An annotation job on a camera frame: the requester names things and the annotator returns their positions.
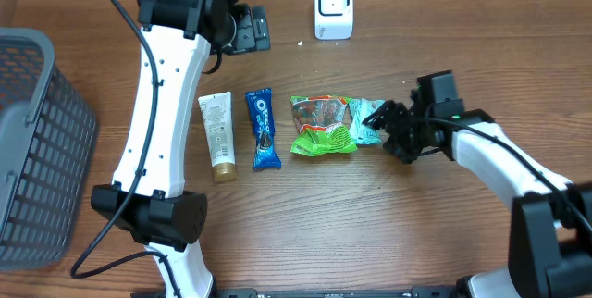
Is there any green snack bag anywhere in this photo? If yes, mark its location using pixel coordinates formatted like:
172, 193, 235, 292
290, 95, 357, 157

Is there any blue Oreo cookie pack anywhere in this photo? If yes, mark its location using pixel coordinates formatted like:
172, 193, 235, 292
245, 88, 281, 170

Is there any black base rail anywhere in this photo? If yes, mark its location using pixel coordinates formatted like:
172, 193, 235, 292
130, 286, 463, 298

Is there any white cream tube gold cap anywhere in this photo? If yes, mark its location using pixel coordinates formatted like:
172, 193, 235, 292
198, 92, 237, 183

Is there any mint green wipes pack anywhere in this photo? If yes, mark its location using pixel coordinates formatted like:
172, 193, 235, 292
349, 98, 385, 145

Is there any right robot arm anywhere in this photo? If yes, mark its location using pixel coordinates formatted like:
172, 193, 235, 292
363, 70, 591, 298

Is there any grey plastic mesh basket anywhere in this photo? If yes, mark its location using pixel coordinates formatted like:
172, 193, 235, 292
1, 27, 98, 272

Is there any white barcode scanner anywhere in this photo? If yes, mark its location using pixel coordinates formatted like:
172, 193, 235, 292
314, 0, 354, 41

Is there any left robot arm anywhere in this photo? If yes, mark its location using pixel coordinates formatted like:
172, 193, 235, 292
91, 0, 270, 297

